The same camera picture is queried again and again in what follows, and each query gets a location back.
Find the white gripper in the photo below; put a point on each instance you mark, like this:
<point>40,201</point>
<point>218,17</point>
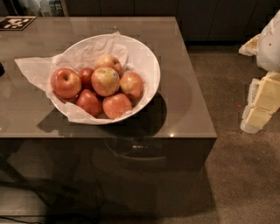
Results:
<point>269,48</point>

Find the yellow-red apple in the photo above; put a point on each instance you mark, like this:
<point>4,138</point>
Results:
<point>105,81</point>
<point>108,60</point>

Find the white bowl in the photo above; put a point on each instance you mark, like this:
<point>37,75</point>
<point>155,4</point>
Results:
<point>133,55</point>

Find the right red-yellow apple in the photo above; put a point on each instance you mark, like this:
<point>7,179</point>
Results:
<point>132,85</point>

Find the front right red apple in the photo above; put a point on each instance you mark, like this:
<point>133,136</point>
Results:
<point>116,105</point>

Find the front left red apple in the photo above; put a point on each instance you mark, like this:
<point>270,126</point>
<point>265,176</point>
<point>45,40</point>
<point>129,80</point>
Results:
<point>88,101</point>

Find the small dark red apple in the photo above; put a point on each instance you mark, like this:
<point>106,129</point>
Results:
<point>85,77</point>

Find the red apple far left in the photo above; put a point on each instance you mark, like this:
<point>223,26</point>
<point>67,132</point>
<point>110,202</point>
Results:
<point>66,83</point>

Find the white crumpled paper liner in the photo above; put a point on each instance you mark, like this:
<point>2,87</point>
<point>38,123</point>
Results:
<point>37,71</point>

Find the dark object at left edge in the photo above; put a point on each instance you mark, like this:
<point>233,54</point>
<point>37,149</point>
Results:
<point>1,69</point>

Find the black white fiducial marker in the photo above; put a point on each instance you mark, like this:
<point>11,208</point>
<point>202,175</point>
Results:
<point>15,23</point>

